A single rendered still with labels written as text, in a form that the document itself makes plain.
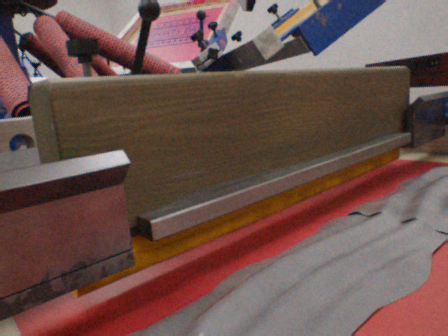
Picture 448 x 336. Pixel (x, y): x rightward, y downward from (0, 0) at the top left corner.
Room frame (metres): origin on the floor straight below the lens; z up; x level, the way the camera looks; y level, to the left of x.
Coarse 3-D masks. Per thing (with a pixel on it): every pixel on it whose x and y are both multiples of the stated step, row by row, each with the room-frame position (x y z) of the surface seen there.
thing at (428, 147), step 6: (438, 138) 0.43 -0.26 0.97; (444, 138) 0.43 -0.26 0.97; (426, 144) 0.44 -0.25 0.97; (432, 144) 0.44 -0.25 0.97; (438, 144) 0.43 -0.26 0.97; (444, 144) 0.43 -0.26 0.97; (402, 150) 0.46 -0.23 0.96; (408, 150) 0.46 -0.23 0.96; (414, 150) 0.45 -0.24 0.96; (420, 150) 0.45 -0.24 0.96; (426, 150) 0.44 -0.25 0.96; (432, 150) 0.44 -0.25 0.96; (438, 150) 0.43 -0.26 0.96; (444, 150) 0.43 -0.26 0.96
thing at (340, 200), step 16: (400, 160) 0.41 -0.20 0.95; (368, 176) 0.35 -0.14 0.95; (384, 176) 0.35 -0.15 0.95; (400, 176) 0.34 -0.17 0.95; (336, 192) 0.31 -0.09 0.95; (352, 192) 0.30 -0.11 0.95; (368, 192) 0.30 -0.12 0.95; (384, 192) 0.30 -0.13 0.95; (320, 208) 0.27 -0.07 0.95; (336, 208) 0.27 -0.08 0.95; (352, 208) 0.26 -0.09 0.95
